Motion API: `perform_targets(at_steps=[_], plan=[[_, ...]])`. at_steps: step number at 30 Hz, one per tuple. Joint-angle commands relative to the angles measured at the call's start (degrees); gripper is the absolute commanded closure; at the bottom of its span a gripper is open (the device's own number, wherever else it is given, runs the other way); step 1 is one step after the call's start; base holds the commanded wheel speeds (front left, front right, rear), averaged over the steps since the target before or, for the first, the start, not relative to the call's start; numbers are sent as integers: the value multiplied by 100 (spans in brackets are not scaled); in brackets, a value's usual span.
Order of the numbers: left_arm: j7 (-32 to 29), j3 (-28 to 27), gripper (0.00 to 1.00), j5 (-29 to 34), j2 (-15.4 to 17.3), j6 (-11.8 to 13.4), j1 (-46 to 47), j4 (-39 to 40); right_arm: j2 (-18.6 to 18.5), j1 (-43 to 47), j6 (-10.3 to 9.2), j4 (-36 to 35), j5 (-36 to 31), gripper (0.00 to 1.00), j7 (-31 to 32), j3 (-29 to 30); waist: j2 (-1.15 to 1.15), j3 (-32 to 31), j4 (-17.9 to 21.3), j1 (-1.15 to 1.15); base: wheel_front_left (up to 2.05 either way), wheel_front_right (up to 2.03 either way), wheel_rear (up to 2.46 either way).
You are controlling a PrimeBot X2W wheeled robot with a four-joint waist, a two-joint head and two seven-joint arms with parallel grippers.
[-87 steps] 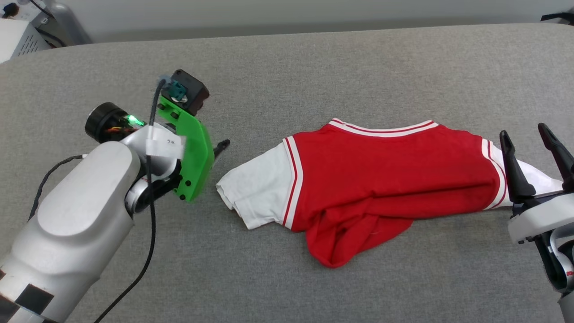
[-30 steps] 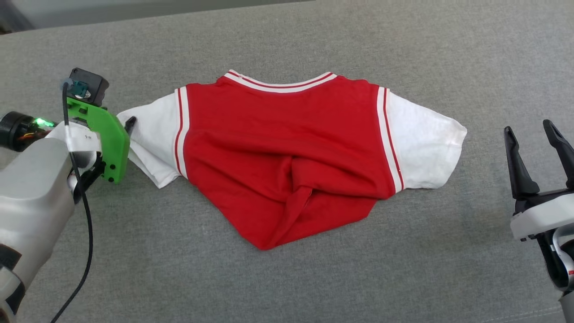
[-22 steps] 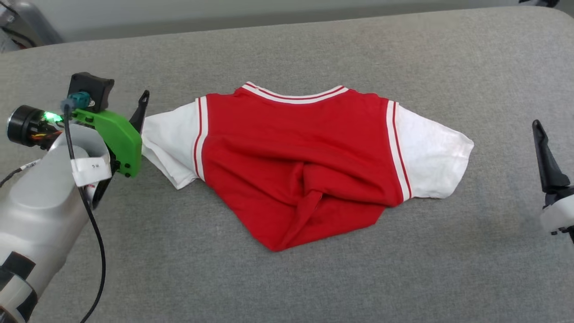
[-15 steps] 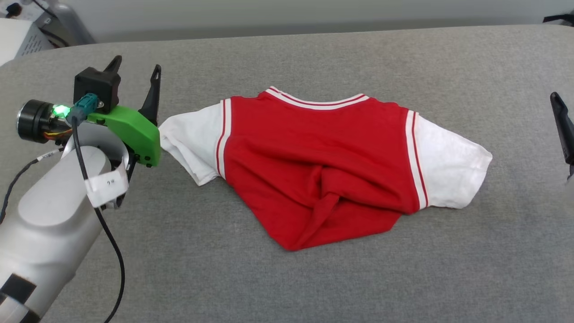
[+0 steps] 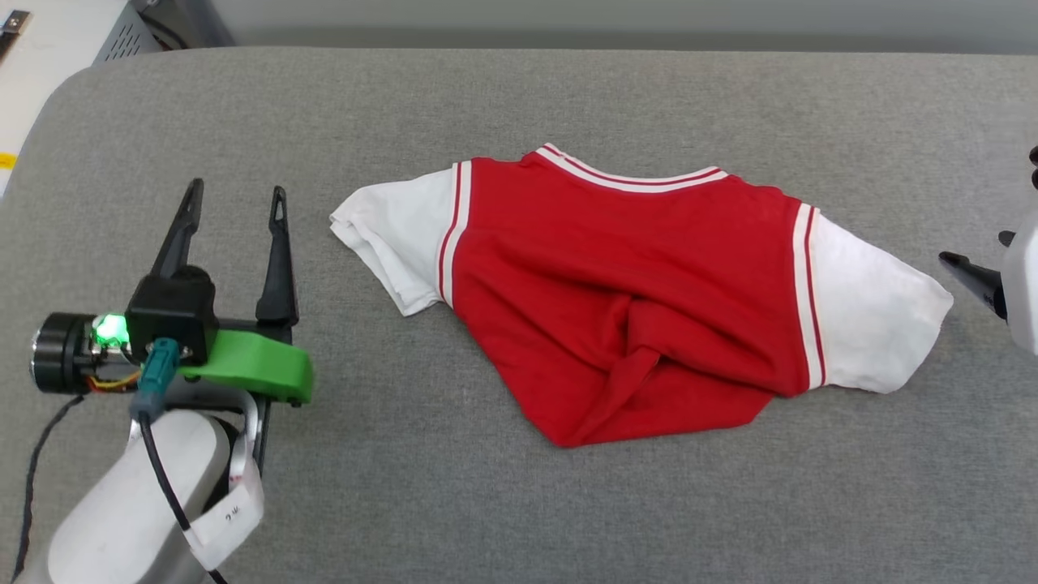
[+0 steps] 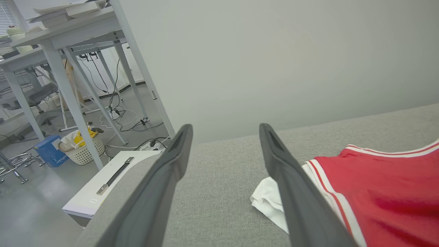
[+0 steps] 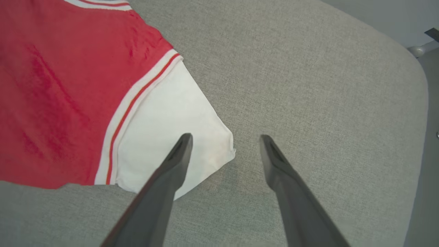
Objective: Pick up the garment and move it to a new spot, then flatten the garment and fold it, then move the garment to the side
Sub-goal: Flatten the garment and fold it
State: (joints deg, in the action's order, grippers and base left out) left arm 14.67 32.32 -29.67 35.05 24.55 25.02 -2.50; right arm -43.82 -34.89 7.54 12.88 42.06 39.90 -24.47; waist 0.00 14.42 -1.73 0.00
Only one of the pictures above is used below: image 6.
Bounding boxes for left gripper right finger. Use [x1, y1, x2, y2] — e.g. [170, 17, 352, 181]
[259, 123, 357, 247]

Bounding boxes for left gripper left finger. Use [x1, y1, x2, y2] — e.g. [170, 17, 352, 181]
[96, 124, 193, 247]

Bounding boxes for red and white garment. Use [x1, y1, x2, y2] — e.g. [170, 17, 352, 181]
[250, 139, 439, 247]

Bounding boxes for white power strip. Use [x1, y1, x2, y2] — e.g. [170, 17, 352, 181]
[138, 137, 171, 152]

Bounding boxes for grey fabric sofa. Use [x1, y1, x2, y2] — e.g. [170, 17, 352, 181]
[74, 103, 439, 247]

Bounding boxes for white laundry basket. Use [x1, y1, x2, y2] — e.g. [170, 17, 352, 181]
[58, 129, 106, 166]

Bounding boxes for blue cardboard box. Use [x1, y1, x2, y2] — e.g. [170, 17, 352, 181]
[34, 135, 70, 168]

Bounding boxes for chrome chair base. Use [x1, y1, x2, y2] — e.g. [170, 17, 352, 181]
[0, 152, 46, 185]

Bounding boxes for grey office chair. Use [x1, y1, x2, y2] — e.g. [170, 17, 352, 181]
[0, 82, 59, 138]

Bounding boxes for large white desk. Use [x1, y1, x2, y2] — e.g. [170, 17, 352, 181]
[10, 0, 176, 171]

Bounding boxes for stack of books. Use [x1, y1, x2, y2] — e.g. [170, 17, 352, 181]
[28, 0, 107, 30]

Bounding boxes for pale green cup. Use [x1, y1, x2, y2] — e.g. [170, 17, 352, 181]
[6, 26, 34, 54]

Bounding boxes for white case with handle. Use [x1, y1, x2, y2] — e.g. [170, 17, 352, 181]
[62, 150, 162, 227]

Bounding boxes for white floor cable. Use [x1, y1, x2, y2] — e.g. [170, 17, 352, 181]
[99, 106, 138, 128]

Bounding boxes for black hanging cables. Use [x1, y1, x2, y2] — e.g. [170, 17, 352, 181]
[76, 52, 121, 107]

